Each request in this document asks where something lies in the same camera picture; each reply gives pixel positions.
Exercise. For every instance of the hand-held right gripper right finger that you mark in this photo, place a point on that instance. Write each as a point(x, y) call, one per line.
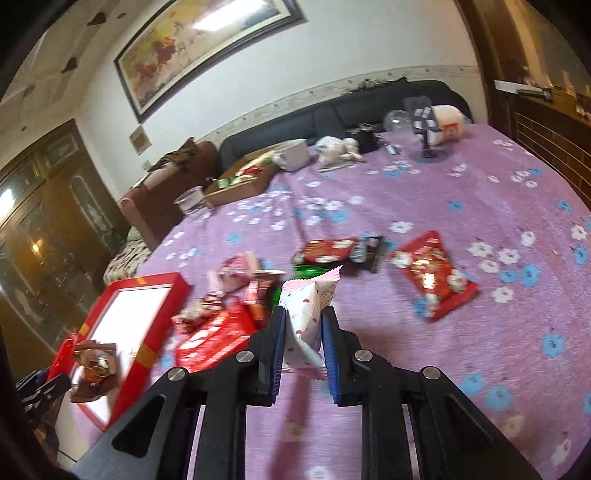
point(330, 357)

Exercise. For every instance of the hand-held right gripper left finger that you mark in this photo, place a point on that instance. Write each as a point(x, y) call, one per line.
point(277, 350)

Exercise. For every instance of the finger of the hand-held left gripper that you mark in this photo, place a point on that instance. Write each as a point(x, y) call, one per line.
point(44, 390)

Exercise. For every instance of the white pink snack packet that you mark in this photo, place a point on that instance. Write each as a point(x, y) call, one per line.
point(302, 318)

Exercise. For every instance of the brown snack packet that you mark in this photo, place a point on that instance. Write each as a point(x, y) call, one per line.
point(94, 369)

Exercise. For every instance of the red gift box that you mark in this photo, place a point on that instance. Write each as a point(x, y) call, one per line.
point(147, 279)

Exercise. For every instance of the small red snack packet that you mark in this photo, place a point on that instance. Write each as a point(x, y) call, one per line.
point(256, 295)

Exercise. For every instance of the flat red snack packet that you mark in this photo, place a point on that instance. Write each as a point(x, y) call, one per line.
point(212, 339)

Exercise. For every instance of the green snack packet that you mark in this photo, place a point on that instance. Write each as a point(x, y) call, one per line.
point(307, 271)

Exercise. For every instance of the red snack bag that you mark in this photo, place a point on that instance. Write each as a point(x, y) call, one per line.
point(325, 249)

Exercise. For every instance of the black snack packet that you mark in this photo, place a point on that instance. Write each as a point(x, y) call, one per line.
point(367, 253)

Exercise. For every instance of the large red snack packet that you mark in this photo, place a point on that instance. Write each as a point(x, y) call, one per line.
point(434, 272)

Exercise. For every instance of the floral cushion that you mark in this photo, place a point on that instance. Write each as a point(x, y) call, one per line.
point(127, 258)

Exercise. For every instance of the wooden cabinet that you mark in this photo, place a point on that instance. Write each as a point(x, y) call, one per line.
point(55, 230)

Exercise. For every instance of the cardboard box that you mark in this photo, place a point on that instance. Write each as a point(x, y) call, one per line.
point(240, 191)

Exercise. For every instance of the clear plastic cup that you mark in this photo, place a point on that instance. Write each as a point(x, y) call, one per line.
point(189, 201)

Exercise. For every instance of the purple floral tablecloth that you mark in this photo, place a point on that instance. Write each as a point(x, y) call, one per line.
point(415, 198)

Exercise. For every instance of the brown armchair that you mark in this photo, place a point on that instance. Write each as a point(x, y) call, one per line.
point(152, 207)

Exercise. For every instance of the white plush toy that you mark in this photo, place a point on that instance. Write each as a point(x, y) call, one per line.
point(339, 150)

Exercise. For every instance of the small grey gadget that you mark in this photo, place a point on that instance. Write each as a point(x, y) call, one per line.
point(393, 149)

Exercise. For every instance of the brown cloth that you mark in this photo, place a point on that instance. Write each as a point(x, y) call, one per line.
point(178, 154)

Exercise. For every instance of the black pouch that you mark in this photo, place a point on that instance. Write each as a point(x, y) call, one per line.
point(368, 138)

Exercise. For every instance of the dark sofa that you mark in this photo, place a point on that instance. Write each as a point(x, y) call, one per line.
point(323, 120)

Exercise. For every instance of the clear glass globe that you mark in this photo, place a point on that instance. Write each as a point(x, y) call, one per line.
point(397, 121)

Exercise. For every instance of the black phone stand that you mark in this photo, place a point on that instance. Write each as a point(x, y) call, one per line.
point(425, 124)

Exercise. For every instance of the white red printed bag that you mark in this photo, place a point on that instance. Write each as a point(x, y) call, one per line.
point(448, 121)

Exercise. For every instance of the framed painting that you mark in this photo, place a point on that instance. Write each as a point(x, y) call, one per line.
point(194, 41)

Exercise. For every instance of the small wall frame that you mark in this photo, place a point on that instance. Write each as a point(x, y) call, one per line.
point(140, 140)

